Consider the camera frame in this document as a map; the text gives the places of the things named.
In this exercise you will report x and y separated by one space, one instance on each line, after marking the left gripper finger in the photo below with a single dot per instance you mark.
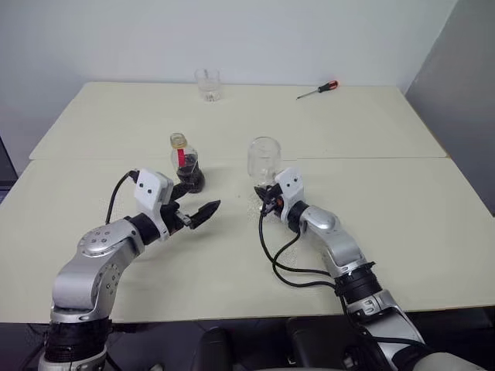
203 214
181 190

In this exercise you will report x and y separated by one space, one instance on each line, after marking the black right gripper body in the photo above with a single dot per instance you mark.
274 203

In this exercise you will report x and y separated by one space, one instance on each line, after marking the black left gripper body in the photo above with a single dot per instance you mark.
176 218

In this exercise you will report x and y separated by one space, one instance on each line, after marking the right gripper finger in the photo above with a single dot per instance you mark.
275 188
261 193

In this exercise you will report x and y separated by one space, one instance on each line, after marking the small dark liquid bottle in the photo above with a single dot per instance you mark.
189 174

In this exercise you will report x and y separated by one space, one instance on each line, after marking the clear glass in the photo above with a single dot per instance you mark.
265 162

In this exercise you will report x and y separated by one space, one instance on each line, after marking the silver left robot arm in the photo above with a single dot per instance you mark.
89 270

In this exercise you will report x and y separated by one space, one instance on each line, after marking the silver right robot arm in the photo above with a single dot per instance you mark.
325 222

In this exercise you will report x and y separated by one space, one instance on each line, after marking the clear glass tumbler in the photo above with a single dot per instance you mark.
209 90

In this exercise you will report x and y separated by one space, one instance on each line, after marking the dark rounded shape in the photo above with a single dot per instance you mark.
212 349

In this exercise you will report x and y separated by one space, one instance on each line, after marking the grey partition panel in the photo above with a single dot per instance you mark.
456 96

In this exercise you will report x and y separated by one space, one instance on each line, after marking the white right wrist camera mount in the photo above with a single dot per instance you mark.
290 185

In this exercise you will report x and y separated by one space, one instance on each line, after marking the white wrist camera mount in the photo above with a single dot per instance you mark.
290 185
149 187

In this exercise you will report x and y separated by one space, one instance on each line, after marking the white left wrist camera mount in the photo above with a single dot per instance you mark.
149 187

